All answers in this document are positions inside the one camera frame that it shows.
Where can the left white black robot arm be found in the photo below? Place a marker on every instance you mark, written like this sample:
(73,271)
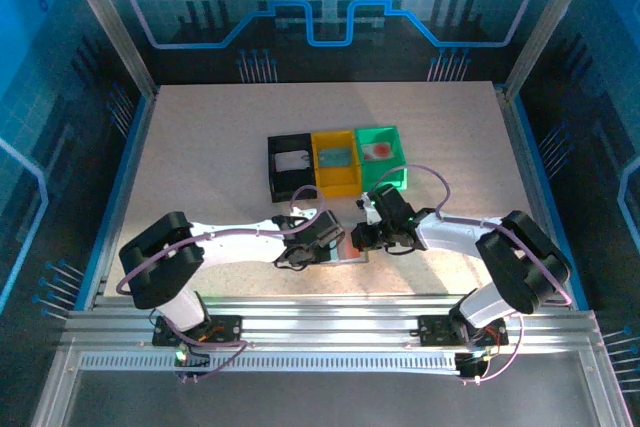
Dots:
(155,257)

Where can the small black control board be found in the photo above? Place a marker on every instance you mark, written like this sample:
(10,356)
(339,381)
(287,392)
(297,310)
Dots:
(192,361)
(470,364)

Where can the grey card holder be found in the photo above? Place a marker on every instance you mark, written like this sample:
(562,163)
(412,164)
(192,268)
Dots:
(337,257)

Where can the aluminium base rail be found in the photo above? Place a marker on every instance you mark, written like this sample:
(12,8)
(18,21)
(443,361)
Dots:
(325,319)

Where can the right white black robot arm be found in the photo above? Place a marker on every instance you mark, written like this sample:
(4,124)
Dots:
(520,262)

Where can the green plastic bin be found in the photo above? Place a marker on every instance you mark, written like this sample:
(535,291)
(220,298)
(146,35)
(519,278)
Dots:
(385,169)

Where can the aluminium lower frame bar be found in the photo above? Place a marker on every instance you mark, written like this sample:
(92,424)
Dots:
(602,387)
(54,387)

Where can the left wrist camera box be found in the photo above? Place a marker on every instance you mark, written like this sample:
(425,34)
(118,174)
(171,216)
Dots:
(297,211)

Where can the aluminium frame post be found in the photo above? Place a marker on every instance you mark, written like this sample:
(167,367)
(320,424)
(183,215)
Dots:
(549,22)
(112,22)

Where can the aluminium side rail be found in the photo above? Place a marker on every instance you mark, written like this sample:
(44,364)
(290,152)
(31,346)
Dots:
(135,157)
(523,157)

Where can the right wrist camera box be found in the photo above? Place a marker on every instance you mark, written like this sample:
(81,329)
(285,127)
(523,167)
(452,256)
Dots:
(371,212)

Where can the white card with red dot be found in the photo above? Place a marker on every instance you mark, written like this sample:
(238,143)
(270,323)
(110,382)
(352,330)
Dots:
(379,150)
(353,250)

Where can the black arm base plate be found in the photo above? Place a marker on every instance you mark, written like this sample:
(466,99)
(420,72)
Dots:
(435,329)
(225,329)

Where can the white printed card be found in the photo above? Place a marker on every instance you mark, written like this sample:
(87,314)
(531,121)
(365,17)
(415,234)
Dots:
(292,161)

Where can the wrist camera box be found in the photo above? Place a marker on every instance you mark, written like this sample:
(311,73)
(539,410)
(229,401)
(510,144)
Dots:
(297,211)
(371,212)

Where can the yellow plastic bin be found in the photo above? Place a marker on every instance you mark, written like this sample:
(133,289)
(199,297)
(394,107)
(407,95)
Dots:
(340,179)

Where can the black plastic bin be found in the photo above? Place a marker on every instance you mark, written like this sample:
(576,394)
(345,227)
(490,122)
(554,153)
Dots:
(292,192)

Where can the teal credit card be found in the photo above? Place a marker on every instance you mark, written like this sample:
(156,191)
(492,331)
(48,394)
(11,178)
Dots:
(336,157)

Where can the blue table edge strip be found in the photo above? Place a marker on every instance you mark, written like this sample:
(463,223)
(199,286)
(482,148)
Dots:
(125,157)

